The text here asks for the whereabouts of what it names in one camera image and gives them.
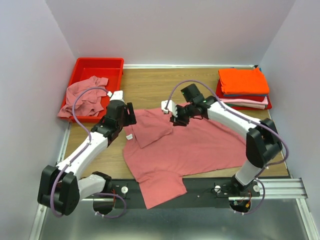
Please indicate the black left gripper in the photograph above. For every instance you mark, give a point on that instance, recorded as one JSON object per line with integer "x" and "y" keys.
{"x": 126, "y": 114}

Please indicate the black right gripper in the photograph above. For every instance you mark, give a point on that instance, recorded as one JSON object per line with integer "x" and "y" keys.
{"x": 180, "y": 115}

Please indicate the salmon pink t-shirt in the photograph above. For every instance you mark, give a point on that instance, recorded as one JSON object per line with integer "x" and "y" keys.
{"x": 156, "y": 150}

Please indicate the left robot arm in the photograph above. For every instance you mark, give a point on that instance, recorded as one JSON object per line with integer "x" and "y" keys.
{"x": 62, "y": 186}

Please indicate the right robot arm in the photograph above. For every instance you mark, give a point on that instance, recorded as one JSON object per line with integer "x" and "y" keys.
{"x": 262, "y": 141}

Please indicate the crumpled pink t-shirt in bin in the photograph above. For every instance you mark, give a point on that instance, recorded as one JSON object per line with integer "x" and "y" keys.
{"x": 88, "y": 104}

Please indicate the green folded t-shirt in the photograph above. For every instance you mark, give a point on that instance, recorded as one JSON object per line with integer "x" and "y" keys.
{"x": 236, "y": 106}

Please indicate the orange folded t-shirt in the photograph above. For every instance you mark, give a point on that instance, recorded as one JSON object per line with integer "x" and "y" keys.
{"x": 243, "y": 81}

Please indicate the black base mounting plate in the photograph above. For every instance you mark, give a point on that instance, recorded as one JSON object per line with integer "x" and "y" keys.
{"x": 170, "y": 192}

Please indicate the light pink folded t-shirt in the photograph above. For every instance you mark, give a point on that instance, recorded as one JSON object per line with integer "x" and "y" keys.
{"x": 248, "y": 103}

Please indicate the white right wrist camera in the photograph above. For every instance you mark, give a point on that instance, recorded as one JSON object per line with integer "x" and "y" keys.
{"x": 169, "y": 106}

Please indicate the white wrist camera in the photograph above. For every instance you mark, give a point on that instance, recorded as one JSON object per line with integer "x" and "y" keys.
{"x": 169, "y": 106}
{"x": 116, "y": 95}

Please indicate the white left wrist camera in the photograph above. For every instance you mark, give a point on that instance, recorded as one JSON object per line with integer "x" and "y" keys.
{"x": 116, "y": 95}

